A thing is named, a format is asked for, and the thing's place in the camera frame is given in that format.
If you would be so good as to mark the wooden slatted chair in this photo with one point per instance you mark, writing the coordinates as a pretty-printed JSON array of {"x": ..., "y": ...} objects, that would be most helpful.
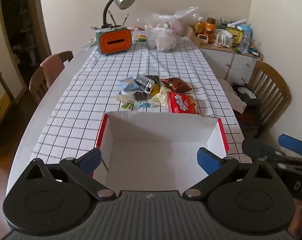
[{"x": 268, "y": 80}]

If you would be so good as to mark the orange teal tissue box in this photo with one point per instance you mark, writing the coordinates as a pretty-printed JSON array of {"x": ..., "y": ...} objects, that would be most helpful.
[{"x": 116, "y": 41}]

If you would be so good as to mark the orange brown bottle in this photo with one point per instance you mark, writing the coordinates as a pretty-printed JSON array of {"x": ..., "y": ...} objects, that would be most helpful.
[{"x": 211, "y": 30}]

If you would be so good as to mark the pink cloth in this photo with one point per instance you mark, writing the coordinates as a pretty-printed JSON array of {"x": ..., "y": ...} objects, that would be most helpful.
[{"x": 52, "y": 67}]

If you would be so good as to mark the yellow snack packet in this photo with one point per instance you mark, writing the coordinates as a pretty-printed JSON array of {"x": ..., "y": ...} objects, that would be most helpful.
[{"x": 157, "y": 90}]

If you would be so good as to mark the dark pen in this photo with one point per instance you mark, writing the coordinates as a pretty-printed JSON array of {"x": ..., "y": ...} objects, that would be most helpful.
[
  {"x": 126, "y": 18},
  {"x": 112, "y": 18}
]

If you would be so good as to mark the white tube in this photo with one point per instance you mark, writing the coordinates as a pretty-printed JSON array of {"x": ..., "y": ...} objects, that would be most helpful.
[{"x": 237, "y": 22}]

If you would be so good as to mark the slim orange bottle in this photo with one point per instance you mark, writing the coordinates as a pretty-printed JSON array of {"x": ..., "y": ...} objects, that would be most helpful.
[{"x": 199, "y": 26}]

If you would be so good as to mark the green white flat box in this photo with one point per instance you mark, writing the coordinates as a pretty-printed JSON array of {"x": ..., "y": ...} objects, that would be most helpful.
[{"x": 139, "y": 38}]

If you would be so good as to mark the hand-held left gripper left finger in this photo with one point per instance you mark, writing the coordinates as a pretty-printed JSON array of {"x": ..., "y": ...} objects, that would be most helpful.
[{"x": 92, "y": 158}]

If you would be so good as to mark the large clear plastic bag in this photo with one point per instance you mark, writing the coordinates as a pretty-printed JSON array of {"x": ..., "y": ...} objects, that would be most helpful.
[{"x": 166, "y": 20}]

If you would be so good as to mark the clear water bottle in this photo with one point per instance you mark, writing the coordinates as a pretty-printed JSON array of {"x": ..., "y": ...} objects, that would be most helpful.
[{"x": 244, "y": 41}]

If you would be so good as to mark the person's right hand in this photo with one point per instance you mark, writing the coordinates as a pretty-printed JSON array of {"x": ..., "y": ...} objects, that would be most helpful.
[{"x": 298, "y": 217}]

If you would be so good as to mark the white kitchen timer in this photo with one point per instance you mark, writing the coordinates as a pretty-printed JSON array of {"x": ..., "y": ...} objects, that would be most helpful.
[{"x": 202, "y": 38}]

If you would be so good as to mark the silver foil snack packet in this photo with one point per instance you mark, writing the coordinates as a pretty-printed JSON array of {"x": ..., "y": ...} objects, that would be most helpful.
[{"x": 146, "y": 83}]

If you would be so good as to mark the small green candy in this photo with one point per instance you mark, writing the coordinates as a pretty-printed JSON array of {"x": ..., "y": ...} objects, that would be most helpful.
[{"x": 126, "y": 105}]

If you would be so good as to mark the black gold snack packet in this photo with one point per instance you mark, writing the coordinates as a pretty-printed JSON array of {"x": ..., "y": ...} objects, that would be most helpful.
[{"x": 140, "y": 95}]

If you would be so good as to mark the white cardboard box red rim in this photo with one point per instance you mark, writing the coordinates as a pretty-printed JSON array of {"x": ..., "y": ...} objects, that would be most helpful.
[{"x": 153, "y": 160}]

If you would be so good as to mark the yellow tissue box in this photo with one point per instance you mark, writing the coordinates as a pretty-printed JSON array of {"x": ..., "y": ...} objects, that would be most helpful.
[{"x": 234, "y": 35}]

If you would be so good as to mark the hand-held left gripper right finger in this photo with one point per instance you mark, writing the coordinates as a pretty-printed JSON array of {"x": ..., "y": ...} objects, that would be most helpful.
[{"x": 206, "y": 160}]

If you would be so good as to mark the light blue snack packet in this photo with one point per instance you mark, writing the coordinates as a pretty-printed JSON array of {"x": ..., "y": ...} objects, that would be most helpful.
[{"x": 129, "y": 84}]

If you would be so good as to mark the white drawer cabinet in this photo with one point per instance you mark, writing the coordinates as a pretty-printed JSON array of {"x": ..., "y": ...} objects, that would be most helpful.
[{"x": 216, "y": 57}]

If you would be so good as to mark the white paper bag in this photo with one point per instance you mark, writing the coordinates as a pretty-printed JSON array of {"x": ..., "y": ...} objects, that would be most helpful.
[{"x": 222, "y": 40}]

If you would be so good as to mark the small blue candy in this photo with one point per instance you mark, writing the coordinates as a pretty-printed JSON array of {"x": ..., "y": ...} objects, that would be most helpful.
[{"x": 144, "y": 104}]

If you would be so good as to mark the red cloth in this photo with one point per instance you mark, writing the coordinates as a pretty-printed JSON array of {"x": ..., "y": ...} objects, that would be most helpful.
[{"x": 251, "y": 116}]

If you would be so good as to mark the orange red foil snack packet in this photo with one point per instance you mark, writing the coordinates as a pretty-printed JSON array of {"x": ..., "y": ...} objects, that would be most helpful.
[{"x": 176, "y": 85}]

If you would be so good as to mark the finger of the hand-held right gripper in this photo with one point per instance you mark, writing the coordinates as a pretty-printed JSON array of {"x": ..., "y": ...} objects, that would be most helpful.
[
  {"x": 256, "y": 148},
  {"x": 292, "y": 143}
]

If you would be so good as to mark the black bag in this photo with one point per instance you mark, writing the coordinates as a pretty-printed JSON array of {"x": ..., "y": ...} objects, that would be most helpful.
[{"x": 248, "y": 95}]

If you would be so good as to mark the pale cream snack packet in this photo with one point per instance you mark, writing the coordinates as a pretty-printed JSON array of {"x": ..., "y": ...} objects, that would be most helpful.
[{"x": 159, "y": 98}]

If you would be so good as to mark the white black checked tablecloth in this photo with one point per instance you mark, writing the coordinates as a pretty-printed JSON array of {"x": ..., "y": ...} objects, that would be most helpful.
[{"x": 166, "y": 65}]

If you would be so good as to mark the dark shelf unit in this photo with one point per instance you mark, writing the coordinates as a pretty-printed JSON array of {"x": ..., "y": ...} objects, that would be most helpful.
[{"x": 23, "y": 25}]

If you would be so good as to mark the plastic bag white contents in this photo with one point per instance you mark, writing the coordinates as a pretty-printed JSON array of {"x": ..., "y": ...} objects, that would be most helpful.
[{"x": 163, "y": 41}]

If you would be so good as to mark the white cloth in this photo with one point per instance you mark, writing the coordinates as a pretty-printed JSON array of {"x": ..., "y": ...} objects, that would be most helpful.
[{"x": 231, "y": 92}]

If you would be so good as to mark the red white snack bag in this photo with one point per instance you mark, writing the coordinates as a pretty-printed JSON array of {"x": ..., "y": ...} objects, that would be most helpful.
[{"x": 182, "y": 103}]

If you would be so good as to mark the clear plastic wrapper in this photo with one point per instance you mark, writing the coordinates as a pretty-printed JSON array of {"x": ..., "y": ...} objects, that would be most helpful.
[{"x": 89, "y": 44}]

